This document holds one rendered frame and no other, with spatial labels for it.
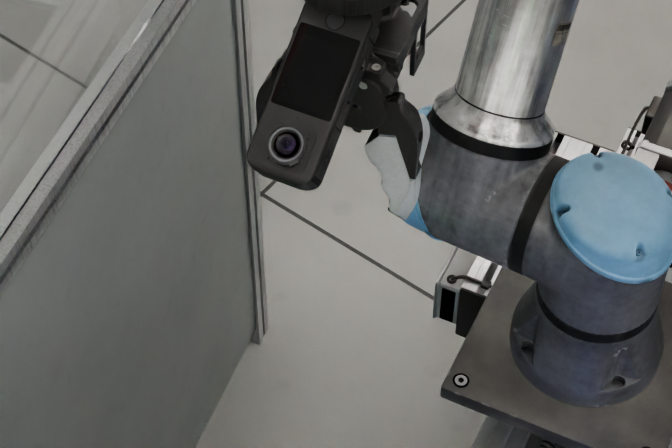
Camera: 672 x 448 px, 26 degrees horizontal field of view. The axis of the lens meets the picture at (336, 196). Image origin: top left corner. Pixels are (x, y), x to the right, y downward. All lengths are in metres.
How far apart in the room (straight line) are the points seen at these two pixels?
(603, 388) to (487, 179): 0.25
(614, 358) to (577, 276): 0.12
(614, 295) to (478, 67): 0.24
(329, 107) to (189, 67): 1.11
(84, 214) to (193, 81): 0.31
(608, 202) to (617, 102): 1.87
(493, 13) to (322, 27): 0.42
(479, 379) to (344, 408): 1.21
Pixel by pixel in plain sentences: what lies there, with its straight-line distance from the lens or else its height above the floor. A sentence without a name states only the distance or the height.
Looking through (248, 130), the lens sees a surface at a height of 0.58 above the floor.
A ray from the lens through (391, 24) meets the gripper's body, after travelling 0.93.
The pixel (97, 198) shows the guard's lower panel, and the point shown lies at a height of 0.88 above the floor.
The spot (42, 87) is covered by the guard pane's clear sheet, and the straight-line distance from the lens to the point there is 1.62.
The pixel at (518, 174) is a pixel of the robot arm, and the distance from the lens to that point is 1.33.
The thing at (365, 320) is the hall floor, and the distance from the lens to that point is 2.75.
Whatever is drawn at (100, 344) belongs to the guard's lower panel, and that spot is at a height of 0.64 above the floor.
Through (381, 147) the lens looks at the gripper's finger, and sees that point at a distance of 0.95.
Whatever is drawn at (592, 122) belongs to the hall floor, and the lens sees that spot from 3.12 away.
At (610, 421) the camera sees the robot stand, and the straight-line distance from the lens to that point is 1.45.
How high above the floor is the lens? 2.26
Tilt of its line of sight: 50 degrees down
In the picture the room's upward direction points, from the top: straight up
